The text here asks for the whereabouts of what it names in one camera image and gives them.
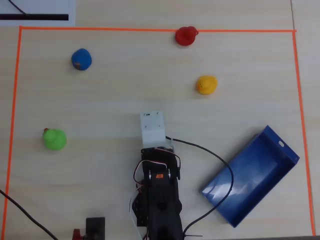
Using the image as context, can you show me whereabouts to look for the white gripper camera mount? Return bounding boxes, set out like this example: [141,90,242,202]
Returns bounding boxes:
[139,110,167,146]

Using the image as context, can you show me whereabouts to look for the blue rubber duck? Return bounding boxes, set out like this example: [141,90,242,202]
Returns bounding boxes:
[71,48,93,72]

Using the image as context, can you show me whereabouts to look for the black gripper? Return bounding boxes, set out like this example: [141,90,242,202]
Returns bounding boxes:
[140,137,176,162]

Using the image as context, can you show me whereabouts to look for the small black box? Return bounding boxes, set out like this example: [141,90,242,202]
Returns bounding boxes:
[85,216,106,240]

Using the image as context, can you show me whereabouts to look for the yellow rubber duck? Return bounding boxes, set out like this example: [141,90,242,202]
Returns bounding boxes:
[195,75,219,95]

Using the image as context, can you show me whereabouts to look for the orange tape strip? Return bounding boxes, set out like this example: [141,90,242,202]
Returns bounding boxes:
[19,25,297,34]
[0,26,23,240]
[291,30,317,237]

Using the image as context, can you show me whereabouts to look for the thin black cable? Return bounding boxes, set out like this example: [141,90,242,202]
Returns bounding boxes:
[8,0,30,16]

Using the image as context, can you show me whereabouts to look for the blue rectangular box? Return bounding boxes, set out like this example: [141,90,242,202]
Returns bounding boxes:
[199,124,301,229]

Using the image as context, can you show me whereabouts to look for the black camera cable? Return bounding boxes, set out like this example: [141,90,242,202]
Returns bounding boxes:
[165,136,235,235]

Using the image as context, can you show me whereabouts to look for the black table cable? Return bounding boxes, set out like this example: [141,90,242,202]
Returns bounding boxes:
[0,189,59,240]

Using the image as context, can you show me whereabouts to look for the green rubber duck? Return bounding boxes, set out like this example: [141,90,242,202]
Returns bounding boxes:
[42,127,67,151]

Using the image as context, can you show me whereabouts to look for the red clamp handle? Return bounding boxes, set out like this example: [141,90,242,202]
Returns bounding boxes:
[72,227,84,240]

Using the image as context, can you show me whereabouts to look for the red rubber duck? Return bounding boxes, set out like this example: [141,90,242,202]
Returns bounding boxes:
[174,25,200,47]

